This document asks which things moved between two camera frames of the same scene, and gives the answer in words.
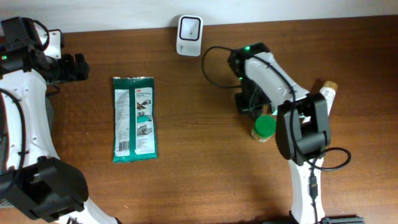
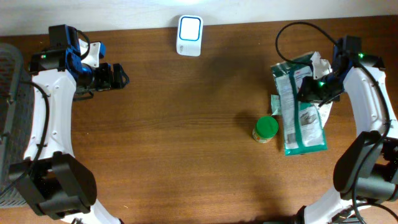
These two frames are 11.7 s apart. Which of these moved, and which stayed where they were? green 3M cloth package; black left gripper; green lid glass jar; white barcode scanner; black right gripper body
Moved: black left gripper; green 3M cloth package; black right gripper body
Stayed: white barcode scanner; green lid glass jar
